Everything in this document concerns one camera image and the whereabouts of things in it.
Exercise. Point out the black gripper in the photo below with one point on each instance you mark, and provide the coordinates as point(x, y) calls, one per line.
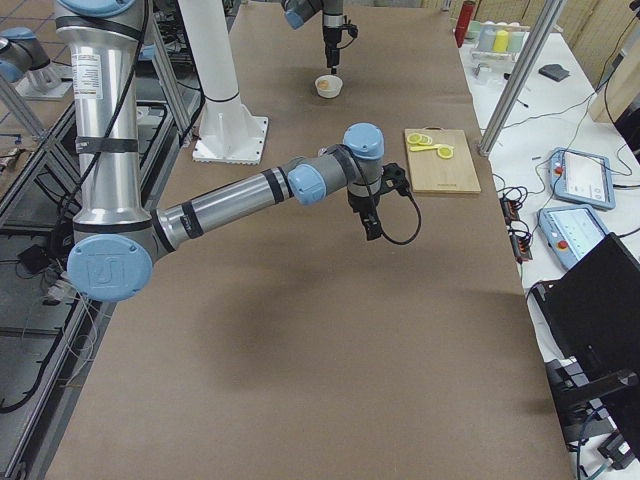
point(359, 204)
point(330, 36)

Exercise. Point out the wooden cutting board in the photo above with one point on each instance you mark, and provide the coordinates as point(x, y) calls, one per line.
point(430, 174)

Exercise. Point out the grey cup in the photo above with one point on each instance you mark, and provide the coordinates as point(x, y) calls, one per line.
point(486, 39)

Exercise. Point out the light blue cup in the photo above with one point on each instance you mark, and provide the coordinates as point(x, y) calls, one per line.
point(515, 41)

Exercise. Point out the white round bowl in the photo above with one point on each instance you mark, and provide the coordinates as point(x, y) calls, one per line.
point(333, 91)

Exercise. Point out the yellow cup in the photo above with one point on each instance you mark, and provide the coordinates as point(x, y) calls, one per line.
point(501, 41)

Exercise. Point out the small black square pad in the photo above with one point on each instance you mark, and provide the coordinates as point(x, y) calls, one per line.
point(555, 72)

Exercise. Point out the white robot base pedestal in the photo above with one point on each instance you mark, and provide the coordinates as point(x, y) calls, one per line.
point(228, 132)

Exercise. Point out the aluminium frame post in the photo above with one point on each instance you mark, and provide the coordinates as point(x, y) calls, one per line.
point(532, 48)

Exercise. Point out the teach pendant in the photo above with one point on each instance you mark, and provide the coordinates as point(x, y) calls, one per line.
point(571, 231)
point(581, 177)

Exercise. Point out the teach pendant far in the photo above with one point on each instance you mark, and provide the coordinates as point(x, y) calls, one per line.
point(581, 177)

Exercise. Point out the red cylinder bottle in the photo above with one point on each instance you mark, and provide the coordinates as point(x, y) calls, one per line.
point(463, 21)

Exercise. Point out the black laptop monitor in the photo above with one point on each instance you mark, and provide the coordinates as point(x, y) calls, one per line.
point(593, 315)

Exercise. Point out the lemon slice lower left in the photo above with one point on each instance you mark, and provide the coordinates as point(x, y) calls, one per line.
point(445, 151)

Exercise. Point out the teach pendant near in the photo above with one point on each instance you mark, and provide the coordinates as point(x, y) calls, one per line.
point(571, 231)

